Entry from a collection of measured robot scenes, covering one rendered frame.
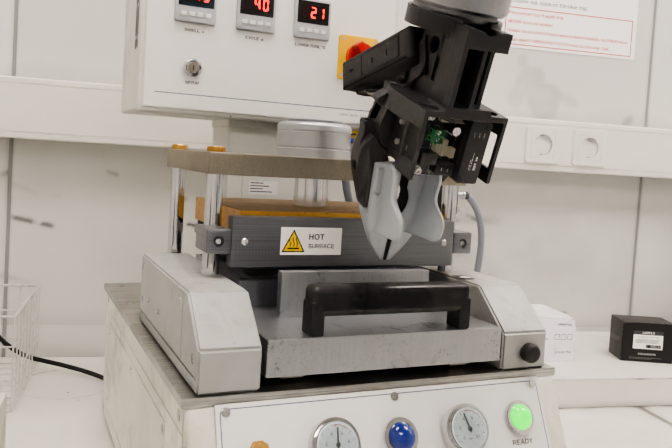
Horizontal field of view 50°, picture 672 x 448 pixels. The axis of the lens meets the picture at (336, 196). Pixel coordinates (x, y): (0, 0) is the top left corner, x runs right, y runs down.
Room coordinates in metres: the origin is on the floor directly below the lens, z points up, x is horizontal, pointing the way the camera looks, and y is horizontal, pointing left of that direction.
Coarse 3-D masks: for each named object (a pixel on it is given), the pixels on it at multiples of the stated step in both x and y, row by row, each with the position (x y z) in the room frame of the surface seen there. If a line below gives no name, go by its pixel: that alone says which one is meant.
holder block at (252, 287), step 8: (200, 256) 0.77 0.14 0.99; (224, 264) 0.73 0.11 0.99; (224, 272) 0.69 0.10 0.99; (232, 272) 0.68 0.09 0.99; (232, 280) 0.66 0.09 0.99; (240, 280) 0.64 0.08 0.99; (248, 280) 0.65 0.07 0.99; (256, 280) 0.65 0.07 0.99; (264, 280) 0.65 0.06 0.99; (272, 280) 0.66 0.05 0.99; (248, 288) 0.65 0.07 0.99; (256, 288) 0.65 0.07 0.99; (264, 288) 0.65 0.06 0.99; (272, 288) 0.66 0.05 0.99; (256, 296) 0.65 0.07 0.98; (264, 296) 0.65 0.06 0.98; (272, 296) 0.66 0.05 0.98; (256, 304) 0.65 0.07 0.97; (264, 304) 0.65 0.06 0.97; (272, 304) 0.66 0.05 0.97
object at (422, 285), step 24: (312, 288) 0.56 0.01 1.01; (336, 288) 0.56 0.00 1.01; (360, 288) 0.57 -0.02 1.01; (384, 288) 0.58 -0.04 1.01; (408, 288) 0.59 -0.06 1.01; (432, 288) 0.60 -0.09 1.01; (456, 288) 0.61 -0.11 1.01; (312, 312) 0.55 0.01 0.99; (336, 312) 0.56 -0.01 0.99; (360, 312) 0.57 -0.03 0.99; (384, 312) 0.58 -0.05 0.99; (408, 312) 0.59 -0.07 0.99; (456, 312) 0.61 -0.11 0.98; (312, 336) 0.55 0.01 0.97
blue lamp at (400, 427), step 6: (396, 426) 0.56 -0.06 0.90; (402, 426) 0.56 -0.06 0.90; (408, 426) 0.56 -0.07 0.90; (390, 432) 0.56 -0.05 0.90; (396, 432) 0.55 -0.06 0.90; (402, 432) 0.55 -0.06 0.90; (408, 432) 0.56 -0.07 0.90; (414, 432) 0.56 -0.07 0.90; (390, 438) 0.55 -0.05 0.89; (396, 438) 0.55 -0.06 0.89; (402, 438) 0.55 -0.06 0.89; (408, 438) 0.55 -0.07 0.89; (414, 438) 0.56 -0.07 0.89; (396, 444) 0.55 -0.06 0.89; (402, 444) 0.55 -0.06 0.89; (408, 444) 0.55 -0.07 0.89
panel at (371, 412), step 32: (448, 384) 0.60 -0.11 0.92; (480, 384) 0.61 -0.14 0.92; (512, 384) 0.63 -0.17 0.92; (224, 416) 0.51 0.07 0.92; (256, 416) 0.52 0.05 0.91; (288, 416) 0.53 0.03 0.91; (320, 416) 0.54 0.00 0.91; (352, 416) 0.55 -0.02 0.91; (384, 416) 0.57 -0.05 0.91; (416, 416) 0.58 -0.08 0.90; (544, 416) 0.63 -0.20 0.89
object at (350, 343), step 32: (288, 288) 0.62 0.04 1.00; (256, 320) 0.60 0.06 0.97; (288, 320) 0.60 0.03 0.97; (352, 320) 0.62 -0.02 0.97; (384, 320) 0.63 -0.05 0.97; (416, 320) 0.64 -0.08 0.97; (480, 320) 0.65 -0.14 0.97; (288, 352) 0.54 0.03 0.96; (320, 352) 0.55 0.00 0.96; (352, 352) 0.57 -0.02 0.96; (384, 352) 0.58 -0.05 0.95; (416, 352) 0.59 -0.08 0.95; (448, 352) 0.60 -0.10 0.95; (480, 352) 0.62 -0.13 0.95
